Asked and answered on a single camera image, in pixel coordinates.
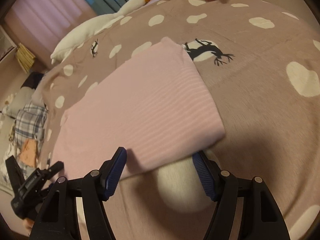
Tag pink striped knit garment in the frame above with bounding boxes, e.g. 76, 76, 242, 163
53, 37, 225, 179

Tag person's left hand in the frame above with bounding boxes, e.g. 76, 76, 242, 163
22, 218, 34, 231

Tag grey pillow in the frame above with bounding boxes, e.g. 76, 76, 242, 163
2, 87, 35, 118

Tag pink curtain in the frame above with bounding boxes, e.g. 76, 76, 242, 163
3, 0, 96, 66

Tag blue plaid cloth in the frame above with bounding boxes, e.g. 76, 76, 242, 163
14, 102, 47, 146

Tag yellow tassel bundle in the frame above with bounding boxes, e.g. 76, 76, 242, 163
15, 43, 36, 73

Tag mauve polka dot bedspread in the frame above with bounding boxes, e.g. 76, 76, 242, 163
39, 0, 319, 239

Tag white goose plush toy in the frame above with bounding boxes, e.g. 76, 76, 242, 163
50, 0, 151, 64

